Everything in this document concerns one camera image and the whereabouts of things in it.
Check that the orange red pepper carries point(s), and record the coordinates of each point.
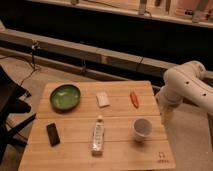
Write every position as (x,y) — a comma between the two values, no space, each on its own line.
(134,99)

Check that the green ceramic bowl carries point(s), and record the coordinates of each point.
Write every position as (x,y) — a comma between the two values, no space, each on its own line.
(65,97)

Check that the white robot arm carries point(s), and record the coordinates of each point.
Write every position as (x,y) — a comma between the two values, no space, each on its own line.
(184,81)

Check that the black smartphone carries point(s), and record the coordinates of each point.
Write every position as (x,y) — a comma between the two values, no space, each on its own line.
(53,134)

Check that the clear plastic bottle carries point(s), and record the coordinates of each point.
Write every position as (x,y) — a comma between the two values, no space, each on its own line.
(98,137)

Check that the black chair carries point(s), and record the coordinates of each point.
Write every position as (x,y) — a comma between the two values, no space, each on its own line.
(10,93)

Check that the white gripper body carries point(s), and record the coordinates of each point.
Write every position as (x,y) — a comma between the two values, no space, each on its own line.
(166,109)

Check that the white folded cloth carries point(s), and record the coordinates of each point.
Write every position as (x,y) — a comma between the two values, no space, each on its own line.
(102,99)

